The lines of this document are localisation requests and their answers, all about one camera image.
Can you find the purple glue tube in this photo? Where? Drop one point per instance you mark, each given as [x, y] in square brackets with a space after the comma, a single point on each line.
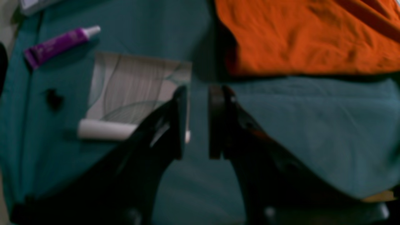
[37, 55]

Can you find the small black plug piece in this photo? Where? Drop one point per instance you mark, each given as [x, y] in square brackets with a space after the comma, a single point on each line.
[54, 100]

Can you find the patterned booklet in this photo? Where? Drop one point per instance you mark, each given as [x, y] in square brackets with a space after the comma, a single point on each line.
[125, 89]

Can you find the orange t-shirt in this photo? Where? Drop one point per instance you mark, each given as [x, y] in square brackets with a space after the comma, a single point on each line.
[310, 37]

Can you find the teal table cloth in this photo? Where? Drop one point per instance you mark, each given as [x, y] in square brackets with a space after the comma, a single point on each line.
[346, 131]

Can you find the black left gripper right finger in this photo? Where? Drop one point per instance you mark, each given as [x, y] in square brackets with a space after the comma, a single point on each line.
[278, 188]

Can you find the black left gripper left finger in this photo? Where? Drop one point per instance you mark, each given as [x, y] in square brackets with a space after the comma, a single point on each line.
[120, 189]

